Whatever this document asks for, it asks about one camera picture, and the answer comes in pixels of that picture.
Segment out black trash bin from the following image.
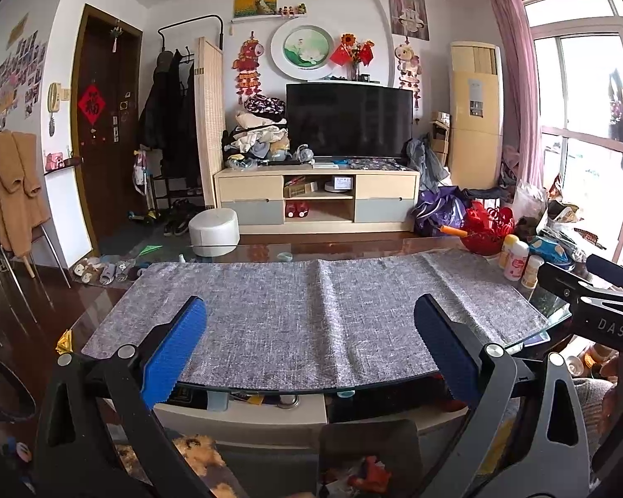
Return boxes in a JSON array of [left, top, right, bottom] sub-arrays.
[[317, 419, 423, 497]]

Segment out person's right hand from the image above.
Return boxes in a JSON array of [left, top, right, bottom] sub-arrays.
[[594, 355, 620, 433]]

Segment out white beige label bottle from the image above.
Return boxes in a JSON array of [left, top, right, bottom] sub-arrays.
[[520, 254, 545, 290]]

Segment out white yellow cap bottle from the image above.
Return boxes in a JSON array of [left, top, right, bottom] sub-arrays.
[[498, 234, 519, 270]]

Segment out white pink label bottle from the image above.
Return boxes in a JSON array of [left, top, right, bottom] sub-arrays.
[[504, 241, 529, 282]]

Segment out red plastic basket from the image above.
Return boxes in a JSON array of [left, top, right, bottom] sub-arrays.
[[461, 200, 514, 256]]

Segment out white low table base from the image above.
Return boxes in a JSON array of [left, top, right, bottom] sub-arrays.
[[103, 390, 468, 444]]

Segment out purple bag on floor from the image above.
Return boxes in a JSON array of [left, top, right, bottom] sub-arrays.
[[411, 186, 471, 237]]

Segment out pink curtain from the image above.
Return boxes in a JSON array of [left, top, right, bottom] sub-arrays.
[[491, 0, 542, 187]]

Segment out grey woven table cloth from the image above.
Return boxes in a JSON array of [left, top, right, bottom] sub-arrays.
[[83, 249, 546, 391]]

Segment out beige standing air conditioner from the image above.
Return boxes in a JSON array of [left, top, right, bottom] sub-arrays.
[[448, 41, 504, 190]]

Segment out white round stool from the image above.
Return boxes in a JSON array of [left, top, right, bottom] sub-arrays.
[[188, 208, 240, 257]]

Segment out brown coat on chair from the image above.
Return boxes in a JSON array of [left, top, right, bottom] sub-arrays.
[[0, 129, 50, 257]]

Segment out black flat television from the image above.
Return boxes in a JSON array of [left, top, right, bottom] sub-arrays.
[[286, 81, 413, 157]]

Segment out beige grey TV cabinet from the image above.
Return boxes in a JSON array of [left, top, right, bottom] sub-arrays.
[[215, 165, 419, 235]]

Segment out black coats on rack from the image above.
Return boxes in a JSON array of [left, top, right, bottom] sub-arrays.
[[137, 49, 200, 189]]

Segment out red fu door decoration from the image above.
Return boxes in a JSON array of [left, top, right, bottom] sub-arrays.
[[77, 83, 105, 126]]

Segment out pile of clothes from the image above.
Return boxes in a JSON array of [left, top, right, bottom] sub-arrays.
[[221, 95, 292, 170]]

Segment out dark brown door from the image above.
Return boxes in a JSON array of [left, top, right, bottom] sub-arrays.
[[71, 5, 145, 255]]

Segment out bamboo folding screen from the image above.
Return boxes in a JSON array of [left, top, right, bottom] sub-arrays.
[[193, 37, 226, 208]]

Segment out landscape painting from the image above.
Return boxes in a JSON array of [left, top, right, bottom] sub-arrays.
[[234, 0, 278, 18]]

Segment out orange handle in basket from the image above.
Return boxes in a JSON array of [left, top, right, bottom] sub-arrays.
[[439, 225, 469, 238]]

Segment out round lotus wall picture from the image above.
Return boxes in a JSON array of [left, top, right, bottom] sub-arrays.
[[270, 18, 335, 82]]

